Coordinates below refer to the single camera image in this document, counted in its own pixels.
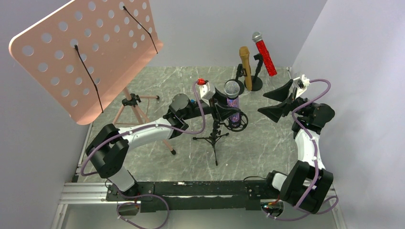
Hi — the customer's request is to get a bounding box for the pink perforated music stand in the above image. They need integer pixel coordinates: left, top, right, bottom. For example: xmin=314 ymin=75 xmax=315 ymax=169
xmin=9 ymin=0 xmax=163 ymax=125

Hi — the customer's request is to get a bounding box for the gold microphone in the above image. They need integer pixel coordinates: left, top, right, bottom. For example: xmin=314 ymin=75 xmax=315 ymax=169
xmin=239 ymin=46 xmax=253 ymax=91

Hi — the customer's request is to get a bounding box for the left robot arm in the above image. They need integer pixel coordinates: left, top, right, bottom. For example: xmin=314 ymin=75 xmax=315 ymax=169
xmin=80 ymin=85 xmax=248 ymax=192

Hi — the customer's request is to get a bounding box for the black round mic stand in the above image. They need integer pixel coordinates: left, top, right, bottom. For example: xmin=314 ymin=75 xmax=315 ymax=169
xmin=234 ymin=63 xmax=245 ymax=95
xmin=240 ymin=53 xmax=263 ymax=91

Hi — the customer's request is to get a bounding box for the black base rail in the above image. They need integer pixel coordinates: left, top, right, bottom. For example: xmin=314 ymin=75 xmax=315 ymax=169
xmin=106 ymin=179 xmax=279 ymax=213

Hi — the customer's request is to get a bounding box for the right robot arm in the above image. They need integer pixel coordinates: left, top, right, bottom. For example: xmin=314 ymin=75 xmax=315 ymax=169
xmin=258 ymin=79 xmax=335 ymax=214

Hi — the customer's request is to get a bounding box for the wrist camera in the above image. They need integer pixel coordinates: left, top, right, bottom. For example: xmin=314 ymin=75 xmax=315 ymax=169
xmin=293 ymin=74 xmax=310 ymax=93
xmin=197 ymin=78 xmax=216 ymax=101

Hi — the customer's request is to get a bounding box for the purple glitter microphone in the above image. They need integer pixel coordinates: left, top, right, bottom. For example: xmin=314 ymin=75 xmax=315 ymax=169
xmin=224 ymin=80 xmax=240 ymax=127

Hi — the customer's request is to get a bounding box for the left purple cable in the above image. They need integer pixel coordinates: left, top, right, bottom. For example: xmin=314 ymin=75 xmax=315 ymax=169
xmin=79 ymin=82 xmax=207 ymax=229

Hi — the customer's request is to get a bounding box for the black tripod shock mount stand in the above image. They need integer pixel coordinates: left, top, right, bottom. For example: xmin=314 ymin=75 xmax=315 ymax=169
xmin=192 ymin=109 xmax=249 ymax=166

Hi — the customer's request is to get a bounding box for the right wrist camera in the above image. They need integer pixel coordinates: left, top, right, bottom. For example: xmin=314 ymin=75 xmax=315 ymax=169
xmin=293 ymin=74 xmax=310 ymax=93

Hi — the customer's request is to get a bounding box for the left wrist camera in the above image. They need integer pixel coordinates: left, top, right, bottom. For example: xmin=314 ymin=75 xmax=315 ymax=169
xmin=197 ymin=78 xmax=216 ymax=101

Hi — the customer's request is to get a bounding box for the red glitter microphone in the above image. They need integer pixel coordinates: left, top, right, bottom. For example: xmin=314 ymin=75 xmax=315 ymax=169
xmin=252 ymin=31 xmax=277 ymax=77

